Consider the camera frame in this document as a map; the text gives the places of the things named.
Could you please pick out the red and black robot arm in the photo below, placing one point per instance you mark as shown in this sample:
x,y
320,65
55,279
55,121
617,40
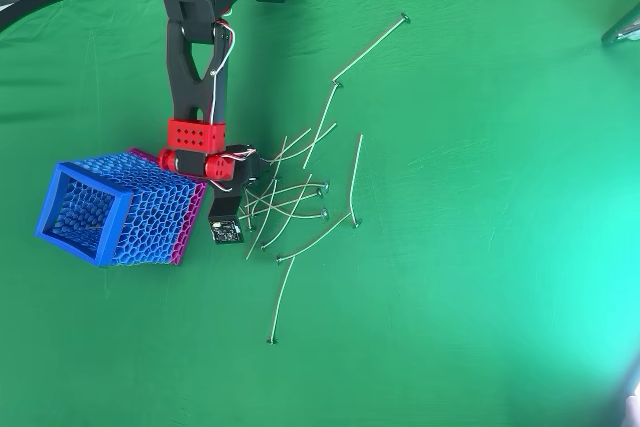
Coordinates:
x,y
190,72

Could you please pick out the blue and magenta lattice basket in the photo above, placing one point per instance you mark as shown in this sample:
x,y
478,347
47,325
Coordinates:
x,y
150,207

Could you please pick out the silver metal stand pole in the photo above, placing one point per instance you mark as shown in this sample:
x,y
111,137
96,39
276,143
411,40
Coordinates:
x,y
625,26

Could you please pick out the green table cloth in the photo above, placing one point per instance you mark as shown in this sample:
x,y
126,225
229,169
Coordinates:
x,y
450,247

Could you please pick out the candle wick with metal tab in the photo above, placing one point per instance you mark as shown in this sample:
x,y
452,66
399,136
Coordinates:
x,y
324,214
250,228
262,246
271,341
405,18
330,126
357,223
326,185
338,85
285,139
306,132
279,259
319,192
275,179

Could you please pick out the clear plastic stand clamp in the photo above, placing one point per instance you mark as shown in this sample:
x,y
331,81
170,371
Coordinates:
x,y
627,37

